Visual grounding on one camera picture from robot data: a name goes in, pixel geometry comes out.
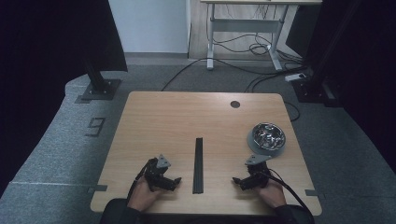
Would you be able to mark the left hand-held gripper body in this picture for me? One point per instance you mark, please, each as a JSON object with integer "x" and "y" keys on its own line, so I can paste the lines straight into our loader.
{"x": 154, "y": 174}

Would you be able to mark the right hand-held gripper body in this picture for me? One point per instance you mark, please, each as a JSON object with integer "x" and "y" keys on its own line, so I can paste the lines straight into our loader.
{"x": 257, "y": 174}

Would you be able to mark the row of black chopsticks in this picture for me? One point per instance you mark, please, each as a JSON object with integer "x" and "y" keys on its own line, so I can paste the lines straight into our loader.
{"x": 198, "y": 165}

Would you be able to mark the shiny steel bowl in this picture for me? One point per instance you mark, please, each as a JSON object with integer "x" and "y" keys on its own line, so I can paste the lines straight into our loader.
{"x": 268, "y": 136}

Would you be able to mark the person's left hand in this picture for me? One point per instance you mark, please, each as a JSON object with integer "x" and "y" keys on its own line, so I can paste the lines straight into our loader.
{"x": 143, "y": 194}

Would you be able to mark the person's right hand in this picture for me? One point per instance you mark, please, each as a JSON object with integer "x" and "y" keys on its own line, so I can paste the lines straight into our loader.
{"x": 273, "y": 196}

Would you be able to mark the round grey coaster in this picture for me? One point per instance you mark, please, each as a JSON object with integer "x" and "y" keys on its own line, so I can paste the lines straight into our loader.
{"x": 252, "y": 146}

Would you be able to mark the dark round table grommet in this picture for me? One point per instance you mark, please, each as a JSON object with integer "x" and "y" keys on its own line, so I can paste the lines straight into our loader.
{"x": 235, "y": 104}

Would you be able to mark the black stand base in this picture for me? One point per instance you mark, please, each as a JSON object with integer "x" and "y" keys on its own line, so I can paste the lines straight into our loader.
{"x": 100, "y": 85}

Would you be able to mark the black metal stand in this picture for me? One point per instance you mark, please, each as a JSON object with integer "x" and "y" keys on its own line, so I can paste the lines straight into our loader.
{"x": 314, "y": 87}

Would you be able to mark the white power strip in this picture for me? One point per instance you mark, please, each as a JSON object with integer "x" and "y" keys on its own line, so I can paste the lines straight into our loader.
{"x": 295, "y": 76}

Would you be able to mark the dark curtain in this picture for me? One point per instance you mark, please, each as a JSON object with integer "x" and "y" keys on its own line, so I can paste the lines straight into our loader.
{"x": 370, "y": 77}
{"x": 46, "y": 62}

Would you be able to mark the white desk frame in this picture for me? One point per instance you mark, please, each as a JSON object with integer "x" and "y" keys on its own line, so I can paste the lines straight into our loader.
{"x": 246, "y": 25}

